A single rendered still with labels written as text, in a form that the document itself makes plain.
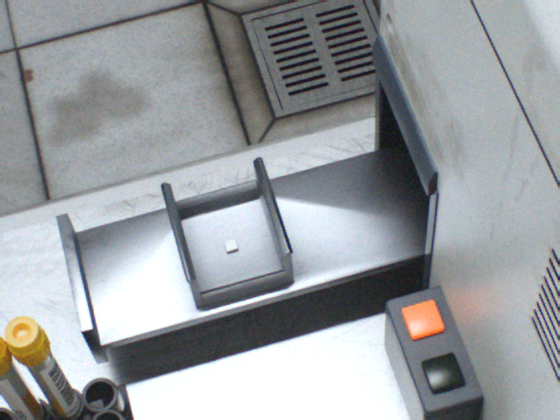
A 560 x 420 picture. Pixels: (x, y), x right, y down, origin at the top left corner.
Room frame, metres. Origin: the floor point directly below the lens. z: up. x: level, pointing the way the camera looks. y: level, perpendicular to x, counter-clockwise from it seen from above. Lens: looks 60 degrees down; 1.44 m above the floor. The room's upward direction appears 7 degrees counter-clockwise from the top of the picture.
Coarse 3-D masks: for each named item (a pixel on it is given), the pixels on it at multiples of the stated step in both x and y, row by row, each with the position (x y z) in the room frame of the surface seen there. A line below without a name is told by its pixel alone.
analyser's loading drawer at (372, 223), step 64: (256, 192) 0.31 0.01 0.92; (320, 192) 0.31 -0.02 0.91; (384, 192) 0.31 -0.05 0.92; (64, 256) 0.28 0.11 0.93; (128, 256) 0.29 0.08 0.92; (192, 256) 0.28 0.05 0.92; (256, 256) 0.28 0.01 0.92; (320, 256) 0.28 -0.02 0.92; (384, 256) 0.27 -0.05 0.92; (128, 320) 0.25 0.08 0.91; (192, 320) 0.25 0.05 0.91
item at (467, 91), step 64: (384, 0) 0.34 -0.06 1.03; (448, 0) 0.27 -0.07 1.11; (512, 0) 0.22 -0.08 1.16; (384, 64) 0.33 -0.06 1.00; (448, 64) 0.26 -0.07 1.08; (512, 64) 0.22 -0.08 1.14; (384, 128) 0.34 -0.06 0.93; (448, 128) 0.26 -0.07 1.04; (512, 128) 0.21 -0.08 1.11; (448, 192) 0.25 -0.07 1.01; (512, 192) 0.20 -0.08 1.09; (448, 256) 0.24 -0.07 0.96; (512, 256) 0.19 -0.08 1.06; (448, 320) 0.23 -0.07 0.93; (512, 320) 0.18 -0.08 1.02; (512, 384) 0.17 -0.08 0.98
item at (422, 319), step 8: (416, 304) 0.24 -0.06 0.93; (424, 304) 0.24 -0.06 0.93; (432, 304) 0.24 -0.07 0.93; (408, 312) 0.23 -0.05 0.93; (416, 312) 0.23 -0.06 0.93; (424, 312) 0.23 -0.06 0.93; (432, 312) 0.23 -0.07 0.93; (408, 320) 0.23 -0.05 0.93; (416, 320) 0.23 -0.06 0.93; (424, 320) 0.23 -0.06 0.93; (432, 320) 0.23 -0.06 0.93; (440, 320) 0.23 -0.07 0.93; (408, 328) 0.22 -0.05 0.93; (416, 328) 0.22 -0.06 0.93; (424, 328) 0.22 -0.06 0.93; (432, 328) 0.22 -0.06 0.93; (440, 328) 0.22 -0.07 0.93; (416, 336) 0.22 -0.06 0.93
